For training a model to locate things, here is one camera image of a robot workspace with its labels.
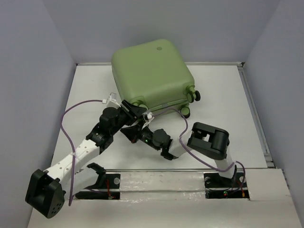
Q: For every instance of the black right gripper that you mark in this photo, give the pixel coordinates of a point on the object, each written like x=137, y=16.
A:
x=133, y=133

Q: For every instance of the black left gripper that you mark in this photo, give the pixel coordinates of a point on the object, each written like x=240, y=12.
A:
x=136, y=111

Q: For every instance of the green hard-shell suitcase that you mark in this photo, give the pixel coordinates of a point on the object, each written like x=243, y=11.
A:
x=154, y=75

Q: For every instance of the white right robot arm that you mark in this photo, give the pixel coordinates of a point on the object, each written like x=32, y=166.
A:
x=207, y=140

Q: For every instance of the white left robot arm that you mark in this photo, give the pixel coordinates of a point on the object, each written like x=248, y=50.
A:
x=47, y=189

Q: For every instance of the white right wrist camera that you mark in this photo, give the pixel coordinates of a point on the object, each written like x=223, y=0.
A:
x=147, y=117

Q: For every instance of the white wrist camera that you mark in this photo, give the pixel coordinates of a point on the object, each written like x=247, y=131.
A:
x=147, y=117
x=112, y=101

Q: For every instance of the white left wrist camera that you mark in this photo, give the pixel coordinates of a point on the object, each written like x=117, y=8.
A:
x=112, y=101

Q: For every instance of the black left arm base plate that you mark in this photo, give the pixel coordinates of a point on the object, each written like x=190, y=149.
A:
x=107, y=187

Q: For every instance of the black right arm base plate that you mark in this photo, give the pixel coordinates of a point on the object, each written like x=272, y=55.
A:
x=217, y=187

